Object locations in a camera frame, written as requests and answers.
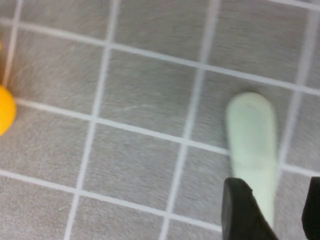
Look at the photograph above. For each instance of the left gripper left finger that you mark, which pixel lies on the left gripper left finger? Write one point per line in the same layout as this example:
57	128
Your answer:
237	215

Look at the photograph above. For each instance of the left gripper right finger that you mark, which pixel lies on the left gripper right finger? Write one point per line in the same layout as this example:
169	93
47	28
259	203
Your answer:
313	212

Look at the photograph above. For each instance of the pale green plastic spoon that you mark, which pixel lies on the pale green plastic spoon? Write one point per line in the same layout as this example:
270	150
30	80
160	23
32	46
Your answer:
250	130

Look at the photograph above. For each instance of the grey grid table cloth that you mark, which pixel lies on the grey grid table cloth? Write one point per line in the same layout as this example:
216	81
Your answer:
125	125

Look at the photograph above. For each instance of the yellow rubber duck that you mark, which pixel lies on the yellow rubber duck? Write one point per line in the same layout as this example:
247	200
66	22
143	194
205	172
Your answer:
6	112

